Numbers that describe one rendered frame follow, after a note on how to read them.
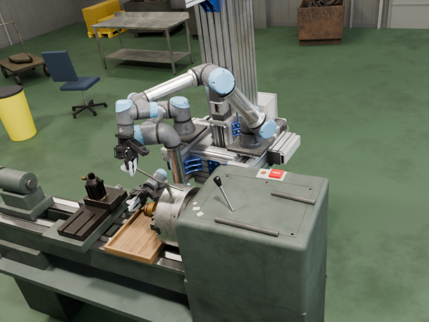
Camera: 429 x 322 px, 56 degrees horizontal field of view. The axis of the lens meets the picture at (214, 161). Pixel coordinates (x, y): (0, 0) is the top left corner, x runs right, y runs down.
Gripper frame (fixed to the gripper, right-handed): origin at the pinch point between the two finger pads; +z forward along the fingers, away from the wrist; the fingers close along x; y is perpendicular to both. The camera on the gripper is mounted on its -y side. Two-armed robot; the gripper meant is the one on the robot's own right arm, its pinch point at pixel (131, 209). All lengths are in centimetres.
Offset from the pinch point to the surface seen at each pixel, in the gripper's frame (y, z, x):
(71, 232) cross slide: 32.4, 16.7, -10.4
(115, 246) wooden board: 8.5, 11.5, -19.1
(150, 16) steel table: 339, -528, -26
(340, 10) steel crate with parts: 9, -642, -50
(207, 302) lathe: -49, 18, -33
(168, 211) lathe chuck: -29.8, 7.1, 11.3
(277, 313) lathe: -85, 17, -26
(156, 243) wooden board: -12.6, 1.9, -19.3
